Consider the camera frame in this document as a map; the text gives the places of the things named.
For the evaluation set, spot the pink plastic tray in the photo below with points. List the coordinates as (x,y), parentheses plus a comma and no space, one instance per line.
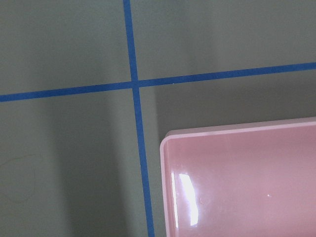
(243,180)

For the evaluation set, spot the blue tape line lengthwise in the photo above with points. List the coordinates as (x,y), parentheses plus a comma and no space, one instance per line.
(138,117)

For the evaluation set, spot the blue tape line crosswise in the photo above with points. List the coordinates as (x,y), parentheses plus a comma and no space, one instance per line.
(157,82)

